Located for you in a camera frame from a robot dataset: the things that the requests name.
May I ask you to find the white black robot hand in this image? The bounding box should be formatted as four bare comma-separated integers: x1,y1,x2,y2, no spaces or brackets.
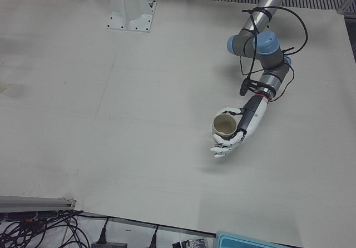
210,94,270,160

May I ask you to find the beige cup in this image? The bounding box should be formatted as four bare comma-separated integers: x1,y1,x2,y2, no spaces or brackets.
212,113,240,142

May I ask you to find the light blue plastic box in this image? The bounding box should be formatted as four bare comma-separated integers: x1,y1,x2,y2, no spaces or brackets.
215,230,303,248

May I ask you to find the black white printed packet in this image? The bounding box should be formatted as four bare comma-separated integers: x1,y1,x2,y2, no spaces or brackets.
171,237,212,248

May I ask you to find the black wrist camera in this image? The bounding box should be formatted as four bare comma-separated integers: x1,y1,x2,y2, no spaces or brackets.
239,77,261,96

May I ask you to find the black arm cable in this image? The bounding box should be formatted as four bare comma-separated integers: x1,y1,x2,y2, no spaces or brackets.
240,5,309,102

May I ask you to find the black cable with plug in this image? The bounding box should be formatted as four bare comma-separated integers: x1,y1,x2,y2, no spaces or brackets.
150,225,161,246
98,216,112,245

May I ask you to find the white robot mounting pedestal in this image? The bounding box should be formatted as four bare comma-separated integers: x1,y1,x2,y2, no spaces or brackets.
106,0,157,34

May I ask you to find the aluminium profile post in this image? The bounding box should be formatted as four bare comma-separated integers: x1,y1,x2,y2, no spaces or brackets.
0,195,77,213

